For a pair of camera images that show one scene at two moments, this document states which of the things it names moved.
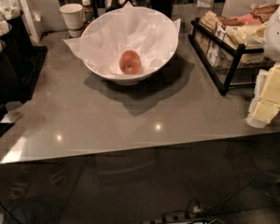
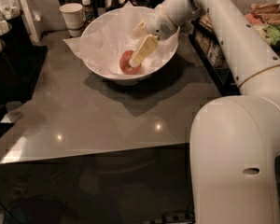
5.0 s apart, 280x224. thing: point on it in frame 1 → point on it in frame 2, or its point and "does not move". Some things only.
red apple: (130, 63) does not move
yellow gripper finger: (261, 112) → (139, 32)
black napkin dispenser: (10, 71) does not move
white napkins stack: (3, 7) does not move
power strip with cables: (184, 217) does not move
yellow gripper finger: (277, 86) → (147, 46)
